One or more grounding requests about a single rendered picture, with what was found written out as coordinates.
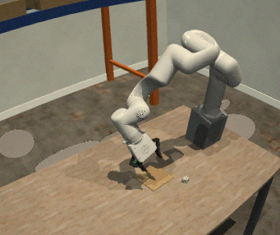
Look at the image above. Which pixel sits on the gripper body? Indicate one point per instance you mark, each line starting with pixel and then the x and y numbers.
pixel 142 148

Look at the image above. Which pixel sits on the tan flat mat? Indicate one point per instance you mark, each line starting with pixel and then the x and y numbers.
pixel 154 178

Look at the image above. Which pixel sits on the white die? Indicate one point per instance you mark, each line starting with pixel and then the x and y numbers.
pixel 185 179

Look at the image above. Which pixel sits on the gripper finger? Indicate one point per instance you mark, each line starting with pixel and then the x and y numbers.
pixel 157 151
pixel 138 164

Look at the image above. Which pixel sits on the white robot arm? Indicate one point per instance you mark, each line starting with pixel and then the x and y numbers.
pixel 189 59

